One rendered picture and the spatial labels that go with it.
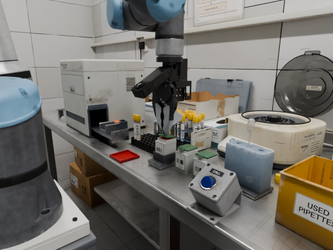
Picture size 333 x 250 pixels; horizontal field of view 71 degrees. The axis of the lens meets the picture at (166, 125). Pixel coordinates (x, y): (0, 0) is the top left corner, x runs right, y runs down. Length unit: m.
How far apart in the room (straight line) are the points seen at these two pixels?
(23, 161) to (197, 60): 1.08
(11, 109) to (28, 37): 1.87
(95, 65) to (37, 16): 1.37
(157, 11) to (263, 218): 0.42
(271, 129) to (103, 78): 0.63
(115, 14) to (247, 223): 0.49
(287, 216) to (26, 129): 0.45
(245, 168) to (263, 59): 0.64
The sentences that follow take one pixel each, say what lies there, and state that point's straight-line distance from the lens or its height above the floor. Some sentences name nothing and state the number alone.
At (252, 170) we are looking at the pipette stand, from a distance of 0.55.
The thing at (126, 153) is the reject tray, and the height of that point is 0.88.
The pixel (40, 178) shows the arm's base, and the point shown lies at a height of 0.98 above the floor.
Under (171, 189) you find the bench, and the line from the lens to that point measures 0.57.
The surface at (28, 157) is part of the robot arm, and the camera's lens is 0.41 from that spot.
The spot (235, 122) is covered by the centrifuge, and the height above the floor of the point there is 0.98.
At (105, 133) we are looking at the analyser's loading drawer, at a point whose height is 0.92.
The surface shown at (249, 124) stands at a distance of 0.55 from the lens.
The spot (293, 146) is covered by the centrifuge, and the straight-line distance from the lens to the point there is 0.71.
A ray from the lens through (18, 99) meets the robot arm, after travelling 0.39.
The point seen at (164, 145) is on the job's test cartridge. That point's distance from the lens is 0.65.
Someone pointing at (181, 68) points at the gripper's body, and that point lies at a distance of 0.65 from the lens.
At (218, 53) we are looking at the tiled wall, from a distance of 1.24.
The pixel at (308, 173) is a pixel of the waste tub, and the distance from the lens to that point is 0.57.
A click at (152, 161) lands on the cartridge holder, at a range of 0.67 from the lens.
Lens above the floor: 1.15
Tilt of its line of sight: 14 degrees down
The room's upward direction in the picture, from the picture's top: straight up
